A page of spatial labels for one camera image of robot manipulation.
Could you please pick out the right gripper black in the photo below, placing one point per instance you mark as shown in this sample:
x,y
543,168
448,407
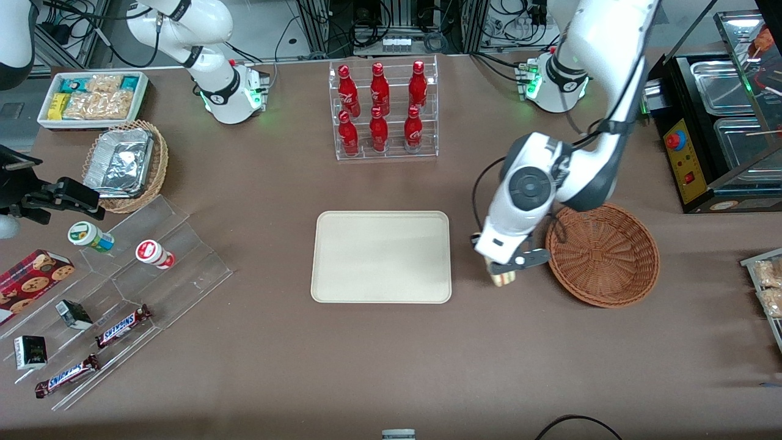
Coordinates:
x,y
13,186

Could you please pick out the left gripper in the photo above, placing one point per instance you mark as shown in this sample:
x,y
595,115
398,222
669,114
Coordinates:
x,y
475,239

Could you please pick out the layered sandwich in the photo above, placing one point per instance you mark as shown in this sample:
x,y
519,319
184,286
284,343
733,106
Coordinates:
x,y
502,279

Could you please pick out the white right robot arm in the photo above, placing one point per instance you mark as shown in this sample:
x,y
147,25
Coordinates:
x,y
220,91

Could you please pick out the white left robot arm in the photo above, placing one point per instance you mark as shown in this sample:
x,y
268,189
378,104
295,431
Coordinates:
x,y
528,183

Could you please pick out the brown round wicker basket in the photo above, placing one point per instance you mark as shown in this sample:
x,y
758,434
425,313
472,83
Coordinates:
x,y
605,263

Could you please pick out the light wicker basket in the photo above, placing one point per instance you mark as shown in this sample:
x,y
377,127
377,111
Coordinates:
x,y
160,159

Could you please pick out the beige rectangular serving tray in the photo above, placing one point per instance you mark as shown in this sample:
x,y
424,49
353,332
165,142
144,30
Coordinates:
x,y
379,256

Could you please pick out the metal snack tray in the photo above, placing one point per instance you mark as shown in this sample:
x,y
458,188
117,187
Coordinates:
x,y
748,260

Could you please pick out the green lid yogurt cup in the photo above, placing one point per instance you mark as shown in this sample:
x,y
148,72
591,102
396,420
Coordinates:
x,y
88,235

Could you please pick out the aluminium foil container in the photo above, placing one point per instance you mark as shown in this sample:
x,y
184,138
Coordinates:
x,y
119,162

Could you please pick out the red tartan cookie box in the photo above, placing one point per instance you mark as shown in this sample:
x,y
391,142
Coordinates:
x,y
30,281

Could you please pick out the white plastic snack bin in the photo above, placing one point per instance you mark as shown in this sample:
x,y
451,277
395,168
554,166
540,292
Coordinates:
x,y
91,124

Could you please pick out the yellow snack packet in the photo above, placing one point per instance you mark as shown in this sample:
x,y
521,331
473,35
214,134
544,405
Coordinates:
x,y
58,106

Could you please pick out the clear cracker bag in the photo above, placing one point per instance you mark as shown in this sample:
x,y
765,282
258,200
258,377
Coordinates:
x,y
82,106
116,104
104,84

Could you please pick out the red lid yogurt cup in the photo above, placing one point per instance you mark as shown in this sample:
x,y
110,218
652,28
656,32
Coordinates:
x,y
153,253

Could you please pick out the small dark green box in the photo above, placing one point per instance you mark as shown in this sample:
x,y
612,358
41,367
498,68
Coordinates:
x,y
74,315
30,352

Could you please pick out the teal snack packet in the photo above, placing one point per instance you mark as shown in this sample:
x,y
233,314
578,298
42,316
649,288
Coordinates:
x,y
130,82
73,84

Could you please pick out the Snickers chocolate bar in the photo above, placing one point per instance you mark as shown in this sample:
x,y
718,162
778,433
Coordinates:
x,y
67,376
122,327

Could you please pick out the clear acrylic stepped display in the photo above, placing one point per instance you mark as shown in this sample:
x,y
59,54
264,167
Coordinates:
x,y
183,269

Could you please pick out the red cola bottle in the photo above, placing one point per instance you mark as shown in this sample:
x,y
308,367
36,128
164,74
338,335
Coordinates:
x,y
413,131
418,88
349,137
380,91
348,91
379,131

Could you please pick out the small grey device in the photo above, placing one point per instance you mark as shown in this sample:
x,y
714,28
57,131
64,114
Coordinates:
x,y
398,434

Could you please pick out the clear acrylic bottle rack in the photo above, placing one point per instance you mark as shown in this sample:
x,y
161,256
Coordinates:
x,y
394,61

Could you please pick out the white power strip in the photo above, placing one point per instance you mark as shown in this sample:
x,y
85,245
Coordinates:
x,y
401,43
528,24

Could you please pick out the black hot food display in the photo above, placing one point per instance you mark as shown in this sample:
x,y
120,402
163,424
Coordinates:
x,y
678,79

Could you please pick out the clear fried snack bag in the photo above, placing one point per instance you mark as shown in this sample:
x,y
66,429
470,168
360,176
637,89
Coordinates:
x,y
773,301
768,273

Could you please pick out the stainless steel food pan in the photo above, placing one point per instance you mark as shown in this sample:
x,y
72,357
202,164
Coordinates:
x,y
721,88
742,143

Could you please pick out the fried food skewer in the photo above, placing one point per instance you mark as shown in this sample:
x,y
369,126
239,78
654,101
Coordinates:
x,y
763,41

